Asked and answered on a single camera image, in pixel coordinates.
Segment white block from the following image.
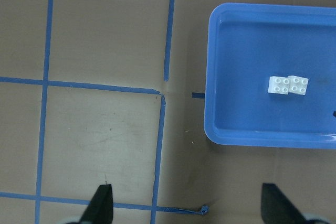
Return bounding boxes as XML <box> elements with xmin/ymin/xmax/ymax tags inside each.
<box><xmin>268</xmin><ymin>76</ymin><xmax>290</xmax><ymax>95</ymax></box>

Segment blue plastic tray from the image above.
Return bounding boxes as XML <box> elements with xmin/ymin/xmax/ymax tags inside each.
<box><xmin>204</xmin><ymin>3</ymin><xmax>335</xmax><ymax>149</ymax></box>

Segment white block studs up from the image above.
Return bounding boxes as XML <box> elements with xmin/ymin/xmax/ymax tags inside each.
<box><xmin>288</xmin><ymin>76</ymin><xmax>309</xmax><ymax>95</ymax></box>

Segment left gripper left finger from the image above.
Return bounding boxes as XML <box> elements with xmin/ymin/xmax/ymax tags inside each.
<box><xmin>79</xmin><ymin>184</ymin><xmax>113</xmax><ymax>224</ymax></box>

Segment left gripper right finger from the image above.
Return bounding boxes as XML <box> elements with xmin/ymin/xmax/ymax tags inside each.
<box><xmin>261</xmin><ymin>183</ymin><xmax>310</xmax><ymax>223</ymax></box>

